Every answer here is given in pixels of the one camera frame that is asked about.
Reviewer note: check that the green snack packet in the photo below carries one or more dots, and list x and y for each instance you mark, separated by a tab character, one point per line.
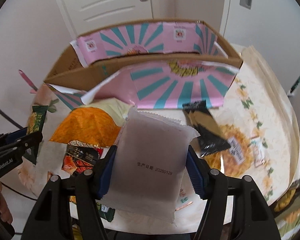
35	124

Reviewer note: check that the cardboard box pink lining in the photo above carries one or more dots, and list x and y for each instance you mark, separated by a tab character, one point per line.
152	64

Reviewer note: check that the black gold snack packet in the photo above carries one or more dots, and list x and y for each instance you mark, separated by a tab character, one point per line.
211	139

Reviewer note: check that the small white candy packet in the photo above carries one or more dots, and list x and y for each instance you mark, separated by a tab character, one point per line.
185	195

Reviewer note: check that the person's left hand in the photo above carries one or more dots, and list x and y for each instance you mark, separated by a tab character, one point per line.
5	213

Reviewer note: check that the pink handled broom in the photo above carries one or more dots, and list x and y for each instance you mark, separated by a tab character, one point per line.
34	89

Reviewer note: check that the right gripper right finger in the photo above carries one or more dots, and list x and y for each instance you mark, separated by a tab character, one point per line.
251	215

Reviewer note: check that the white wardrobe door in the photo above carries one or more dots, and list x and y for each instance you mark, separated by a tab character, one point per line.
272	27

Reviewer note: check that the red black snack packet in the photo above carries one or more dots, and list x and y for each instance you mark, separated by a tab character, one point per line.
79	159

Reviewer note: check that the round waffle in clear bag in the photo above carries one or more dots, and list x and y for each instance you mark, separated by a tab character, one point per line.
238	158

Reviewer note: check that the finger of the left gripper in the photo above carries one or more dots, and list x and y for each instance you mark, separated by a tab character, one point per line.
13	136
25	142

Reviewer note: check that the white translucent snack packet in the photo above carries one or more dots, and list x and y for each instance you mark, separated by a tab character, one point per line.
149	165

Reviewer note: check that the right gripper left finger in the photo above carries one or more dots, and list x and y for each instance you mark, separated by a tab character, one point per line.
50	217

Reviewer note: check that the orange chips bag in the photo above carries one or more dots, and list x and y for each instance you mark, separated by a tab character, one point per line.
96	125

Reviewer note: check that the small white green packet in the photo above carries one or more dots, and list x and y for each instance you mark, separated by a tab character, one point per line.
258	151

